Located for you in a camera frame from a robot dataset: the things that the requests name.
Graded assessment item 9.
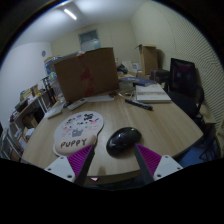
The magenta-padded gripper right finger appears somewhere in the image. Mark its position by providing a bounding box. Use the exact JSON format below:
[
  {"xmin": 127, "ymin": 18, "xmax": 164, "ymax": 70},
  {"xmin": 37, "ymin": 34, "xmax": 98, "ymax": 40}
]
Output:
[{"xmin": 133, "ymin": 143, "xmax": 184, "ymax": 185}]

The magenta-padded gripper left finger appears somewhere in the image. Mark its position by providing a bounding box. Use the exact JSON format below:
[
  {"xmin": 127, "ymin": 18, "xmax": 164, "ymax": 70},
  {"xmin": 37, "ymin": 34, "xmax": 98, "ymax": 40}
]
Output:
[{"xmin": 44, "ymin": 143, "xmax": 97, "ymax": 187}]

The black computer mouse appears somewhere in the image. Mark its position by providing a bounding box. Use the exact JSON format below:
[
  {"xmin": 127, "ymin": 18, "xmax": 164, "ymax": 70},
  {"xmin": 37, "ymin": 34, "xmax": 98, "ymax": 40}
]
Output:
[{"xmin": 105, "ymin": 126, "xmax": 143, "ymax": 158}]

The beige printed mouse pad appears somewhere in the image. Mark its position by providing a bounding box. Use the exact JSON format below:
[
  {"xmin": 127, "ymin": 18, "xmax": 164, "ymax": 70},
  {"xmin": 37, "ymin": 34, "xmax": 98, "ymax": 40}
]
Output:
[{"xmin": 53, "ymin": 110, "xmax": 105, "ymax": 158}]

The flat white box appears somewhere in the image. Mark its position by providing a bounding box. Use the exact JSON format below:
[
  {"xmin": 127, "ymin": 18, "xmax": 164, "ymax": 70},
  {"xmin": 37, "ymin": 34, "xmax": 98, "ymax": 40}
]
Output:
[{"xmin": 44, "ymin": 105, "xmax": 64, "ymax": 120}]

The white shelf unit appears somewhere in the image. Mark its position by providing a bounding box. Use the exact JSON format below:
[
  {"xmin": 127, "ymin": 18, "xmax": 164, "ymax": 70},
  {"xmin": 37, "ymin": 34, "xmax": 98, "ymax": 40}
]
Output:
[{"xmin": 0, "ymin": 76, "xmax": 58, "ymax": 163}]

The white remote control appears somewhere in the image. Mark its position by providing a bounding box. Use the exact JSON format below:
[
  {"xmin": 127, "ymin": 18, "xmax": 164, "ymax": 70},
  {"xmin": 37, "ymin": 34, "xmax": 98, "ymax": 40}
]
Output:
[{"xmin": 67, "ymin": 97, "xmax": 88, "ymax": 111}]

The black marker pen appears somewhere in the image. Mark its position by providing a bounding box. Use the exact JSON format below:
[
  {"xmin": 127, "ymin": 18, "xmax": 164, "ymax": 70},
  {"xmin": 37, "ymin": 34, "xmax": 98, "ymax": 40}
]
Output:
[{"xmin": 124, "ymin": 98, "xmax": 154, "ymax": 111}]

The white open book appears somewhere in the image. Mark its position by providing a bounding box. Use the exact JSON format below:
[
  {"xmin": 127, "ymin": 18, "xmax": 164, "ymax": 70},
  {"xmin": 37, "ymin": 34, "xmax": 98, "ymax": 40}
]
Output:
[{"xmin": 134, "ymin": 83, "xmax": 172, "ymax": 104}]

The black office chair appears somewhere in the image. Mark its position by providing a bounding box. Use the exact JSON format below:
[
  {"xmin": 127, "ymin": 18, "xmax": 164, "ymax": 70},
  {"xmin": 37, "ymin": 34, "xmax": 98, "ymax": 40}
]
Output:
[{"xmin": 166, "ymin": 58, "xmax": 206, "ymax": 121}]

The blue book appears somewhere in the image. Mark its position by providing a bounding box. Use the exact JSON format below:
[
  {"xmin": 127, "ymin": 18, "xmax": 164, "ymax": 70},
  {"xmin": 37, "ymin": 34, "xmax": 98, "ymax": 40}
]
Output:
[{"xmin": 119, "ymin": 75, "xmax": 158, "ymax": 88}]

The black bag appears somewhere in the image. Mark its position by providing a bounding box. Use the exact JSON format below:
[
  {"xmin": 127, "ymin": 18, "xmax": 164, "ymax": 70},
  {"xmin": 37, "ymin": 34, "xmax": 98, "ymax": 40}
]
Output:
[{"xmin": 149, "ymin": 68, "xmax": 171, "ymax": 84}]

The large brown cardboard box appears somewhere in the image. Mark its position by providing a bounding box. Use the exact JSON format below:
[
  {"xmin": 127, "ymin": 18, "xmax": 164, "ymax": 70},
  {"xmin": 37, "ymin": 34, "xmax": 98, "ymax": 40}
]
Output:
[{"xmin": 53, "ymin": 47, "xmax": 120, "ymax": 103}]

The small open cardboard box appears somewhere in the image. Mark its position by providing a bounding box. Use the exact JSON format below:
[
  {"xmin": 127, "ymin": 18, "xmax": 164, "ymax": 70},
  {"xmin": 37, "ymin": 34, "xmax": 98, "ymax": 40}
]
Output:
[{"xmin": 135, "ymin": 43, "xmax": 159, "ymax": 76}]

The frosted glass window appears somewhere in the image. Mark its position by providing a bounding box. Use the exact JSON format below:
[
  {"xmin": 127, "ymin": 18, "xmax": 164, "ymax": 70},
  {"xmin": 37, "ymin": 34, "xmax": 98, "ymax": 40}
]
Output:
[{"xmin": 78, "ymin": 29, "xmax": 102, "ymax": 52}]

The ceiling tube light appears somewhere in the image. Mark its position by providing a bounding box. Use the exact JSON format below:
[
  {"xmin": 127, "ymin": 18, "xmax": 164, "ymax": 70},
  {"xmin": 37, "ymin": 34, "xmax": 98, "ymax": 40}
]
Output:
[{"xmin": 63, "ymin": 8, "xmax": 78, "ymax": 21}]

